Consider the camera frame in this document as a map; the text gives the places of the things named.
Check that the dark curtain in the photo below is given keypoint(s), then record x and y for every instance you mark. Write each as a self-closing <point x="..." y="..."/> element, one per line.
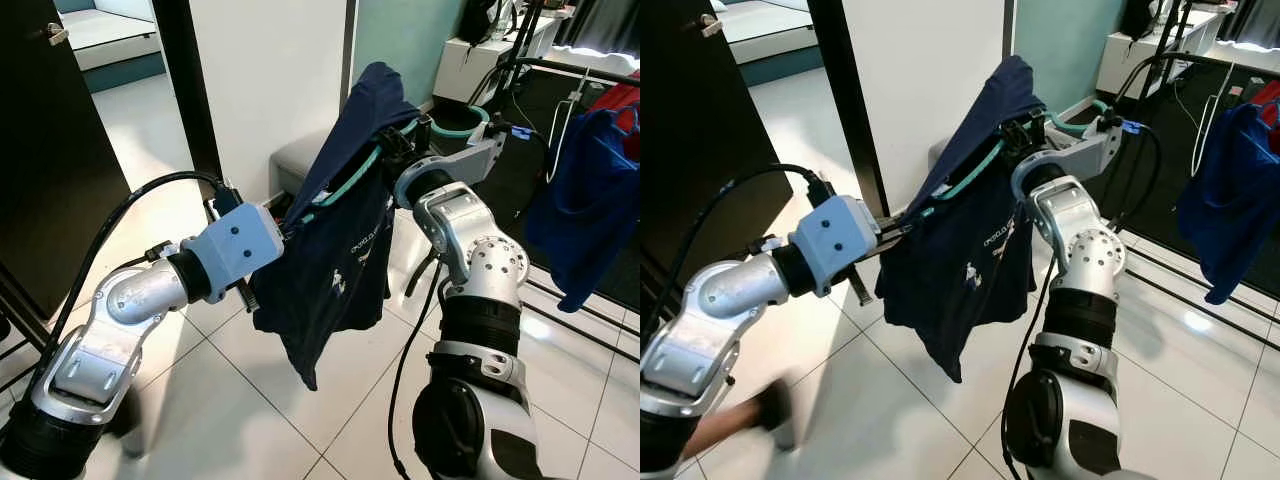
<point x="1250" y="20"/>
<point x="600" y="25"/>

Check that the navy blue shirt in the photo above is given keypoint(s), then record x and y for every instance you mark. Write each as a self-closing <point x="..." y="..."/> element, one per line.
<point x="960" y="280"/>
<point x="330" y="280"/>

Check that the royal blue t-shirt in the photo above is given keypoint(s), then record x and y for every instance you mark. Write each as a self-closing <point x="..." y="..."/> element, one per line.
<point x="585" y="200"/>
<point x="1230" y="200"/>

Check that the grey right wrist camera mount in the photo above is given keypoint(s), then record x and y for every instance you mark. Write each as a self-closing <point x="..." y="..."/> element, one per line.
<point x="475" y="158"/>
<point x="1090" y="150"/>

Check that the black backpack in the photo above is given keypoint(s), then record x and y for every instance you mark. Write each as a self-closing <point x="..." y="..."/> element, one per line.
<point x="480" y="20"/>
<point x="1140" y="18"/>

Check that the teal plastic hanger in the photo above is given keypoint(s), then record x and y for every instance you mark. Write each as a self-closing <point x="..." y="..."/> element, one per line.
<point x="1075" y="127"/>
<point x="460" y="133"/>

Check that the grey ottoman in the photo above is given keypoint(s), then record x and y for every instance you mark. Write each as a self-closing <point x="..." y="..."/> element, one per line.
<point x="940" y="155"/>
<point x="295" y="165"/>

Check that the black metal clothes rack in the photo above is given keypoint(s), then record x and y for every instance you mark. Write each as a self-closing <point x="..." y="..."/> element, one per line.
<point x="580" y="66"/>
<point x="1220" y="60"/>

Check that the white bed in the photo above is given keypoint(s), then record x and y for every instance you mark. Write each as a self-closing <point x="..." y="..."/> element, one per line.
<point x="770" y="30"/>
<point x="105" y="35"/>

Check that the white shelf unit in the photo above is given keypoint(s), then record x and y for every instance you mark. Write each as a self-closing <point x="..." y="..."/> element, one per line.
<point x="465" y="70"/>
<point x="1125" y="60"/>

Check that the dark wooden door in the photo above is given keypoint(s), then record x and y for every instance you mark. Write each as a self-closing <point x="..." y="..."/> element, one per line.
<point x="50" y="150"/>
<point x="700" y="120"/>

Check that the red garment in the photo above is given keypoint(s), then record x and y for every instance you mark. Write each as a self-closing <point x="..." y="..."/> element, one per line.
<point x="625" y="100"/>
<point x="1270" y="92"/>

